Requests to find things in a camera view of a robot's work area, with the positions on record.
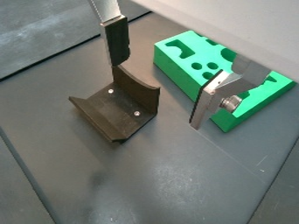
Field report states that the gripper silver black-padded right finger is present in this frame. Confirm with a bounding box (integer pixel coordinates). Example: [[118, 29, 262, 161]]
[[190, 54, 271, 130]]

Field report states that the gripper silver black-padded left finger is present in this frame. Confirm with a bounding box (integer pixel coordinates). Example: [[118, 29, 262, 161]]
[[89, 0, 130, 67]]

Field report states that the green foam shape board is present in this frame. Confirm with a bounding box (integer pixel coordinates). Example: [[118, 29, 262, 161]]
[[153, 30, 298, 133]]

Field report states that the black curved holder stand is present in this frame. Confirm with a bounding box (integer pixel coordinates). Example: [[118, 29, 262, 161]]
[[70, 66, 161, 142]]

